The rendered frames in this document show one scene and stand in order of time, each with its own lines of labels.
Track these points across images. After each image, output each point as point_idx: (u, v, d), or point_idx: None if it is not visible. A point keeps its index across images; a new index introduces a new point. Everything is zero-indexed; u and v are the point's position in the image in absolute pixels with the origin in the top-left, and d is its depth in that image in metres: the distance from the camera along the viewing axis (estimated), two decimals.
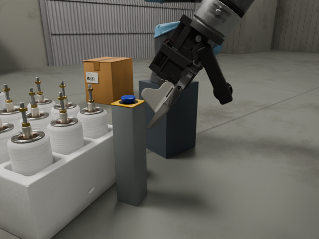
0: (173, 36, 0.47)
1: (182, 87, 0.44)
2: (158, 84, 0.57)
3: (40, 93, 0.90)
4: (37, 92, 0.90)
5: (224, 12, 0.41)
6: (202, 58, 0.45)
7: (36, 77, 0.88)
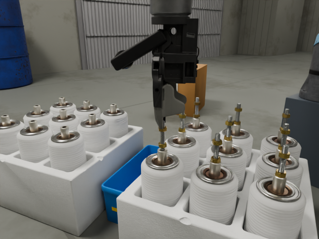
0: (195, 43, 0.47)
1: None
2: (182, 111, 0.48)
3: (198, 116, 0.74)
4: (193, 114, 0.75)
5: None
6: None
7: (196, 97, 0.73)
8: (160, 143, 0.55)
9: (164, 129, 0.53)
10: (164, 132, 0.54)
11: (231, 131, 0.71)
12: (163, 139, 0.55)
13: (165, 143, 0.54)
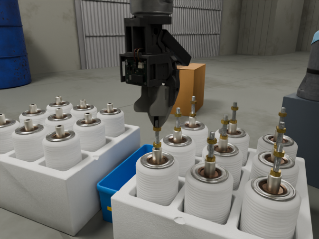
0: (134, 45, 0.43)
1: (178, 87, 0.48)
2: (136, 110, 0.49)
3: (194, 115, 0.74)
4: (190, 114, 0.74)
5: None
6: (168, 43, 0.47)
7: (192, 96, 0.72)
8: (161, 144, 0.54)
9: (153, 126, 0.53)
10: (155, 133, 0.53)
11: (228, 130, 0.71)
12: (158, 141, 0.54)
13: (153, 142, 0.54)
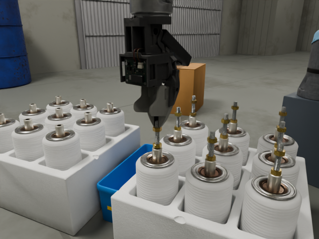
0: (134, 45, 0.43)
1: (178, 87, 0.48)
2: (136, 110, 0.49)
3: (195, 114, 0.74)
4: (190, 113, 0.74)
5: None
6: (168, 43, 0.46)
7: (192, 96, 0.72)
8: (160, 145, 0.54)
9: (154, 127, 0.53)
10: (155, 133, 0.53)
11: (228, 130, 0.70)
12: (157, 141, 0.53)
13: (153, 142, 0.54)
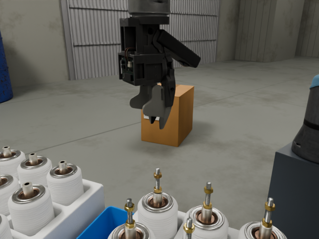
0: (126, 44, 0.44)
1: (173, 87, 0.46)
2: (132, 106, 0.52)
3: (160, 191, 0.58)
4: (154, 188, 0.58)
5: None
6: (165, 43, 0.46)
7: (156, 169, 0.56)
8: None
9: None
10: None
11: (201, 215, 0.54)
12: None
13: None
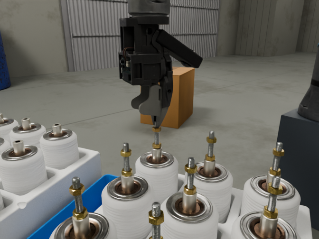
0: (125, 44, 0.45)
1: (171, 89, 0.46)
2: (133, 107, 0.51)
3: (156, 143, 0.55)
4: (160, 144, 0.54)
5: None
6: (165, 43, 0.46)
7: None
8: (74, 211, 0.35)
9: (81, 190, 0.33)
10: None
11: (203, 169, 0.51)
12: (79, 204, 0.35)
13: (85, 209, 0.35)
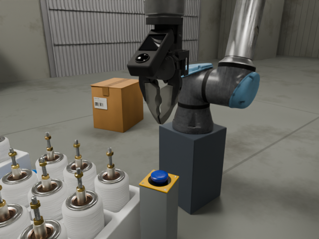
0: None
1: (139, 83, 0.52)
2: (176, 102, 0.55)
3: (50, 147, 0.80)
4: (51, 148, 0.79)
5: None
6: None
7: (48, 132, 0.77)
8: None
9: None
10: None
11: (75, 165, 0.76)
12: None
13: None
